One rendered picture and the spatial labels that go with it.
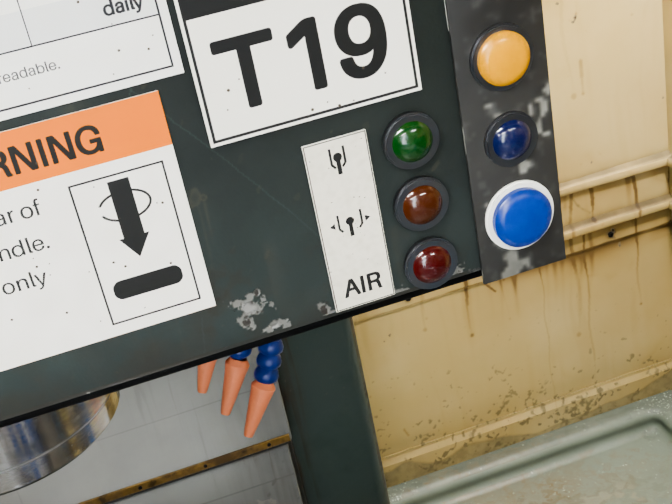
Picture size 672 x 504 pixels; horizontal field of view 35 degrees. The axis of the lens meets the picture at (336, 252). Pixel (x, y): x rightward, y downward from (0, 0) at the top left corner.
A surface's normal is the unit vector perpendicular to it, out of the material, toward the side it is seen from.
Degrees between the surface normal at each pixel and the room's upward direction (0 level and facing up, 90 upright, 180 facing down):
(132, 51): 90
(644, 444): 0
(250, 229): 90
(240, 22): 90
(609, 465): 0
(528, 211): 87
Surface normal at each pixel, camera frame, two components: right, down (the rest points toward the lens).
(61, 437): 0.72, 0.20
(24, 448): 0.52, 0.30
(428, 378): 0.29, 0.40
